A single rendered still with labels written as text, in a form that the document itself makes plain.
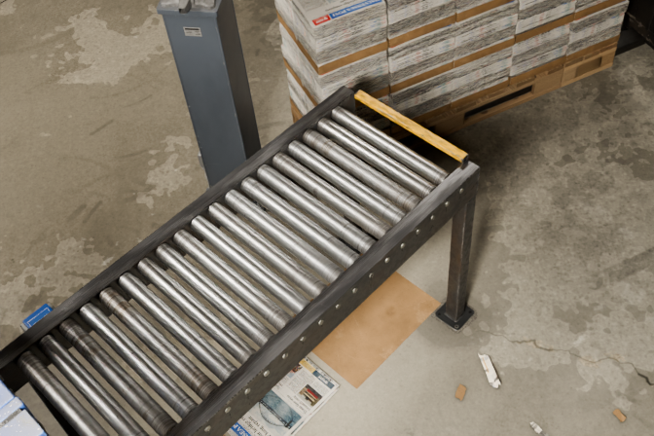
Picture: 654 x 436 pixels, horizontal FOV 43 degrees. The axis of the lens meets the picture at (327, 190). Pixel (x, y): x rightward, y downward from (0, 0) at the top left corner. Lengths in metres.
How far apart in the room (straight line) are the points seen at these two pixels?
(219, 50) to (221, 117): 0.33
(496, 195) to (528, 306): 0.53
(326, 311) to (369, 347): 0.87
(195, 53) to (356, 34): 0.58
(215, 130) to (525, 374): 1.42
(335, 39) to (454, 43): 0.56
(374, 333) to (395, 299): 0.16
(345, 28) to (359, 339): 1.11
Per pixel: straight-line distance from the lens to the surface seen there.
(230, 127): 3.10
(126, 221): 3.51
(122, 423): 2.11
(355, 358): 2.99
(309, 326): 2.14
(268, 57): 4.07
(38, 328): 2.32
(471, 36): 3.32
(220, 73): 2.92
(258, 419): 2.91
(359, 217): 2.33
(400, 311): 3.08
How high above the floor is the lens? 2.63
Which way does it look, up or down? 50 degrees down
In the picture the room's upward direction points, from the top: 6 degrees counter-clockwise
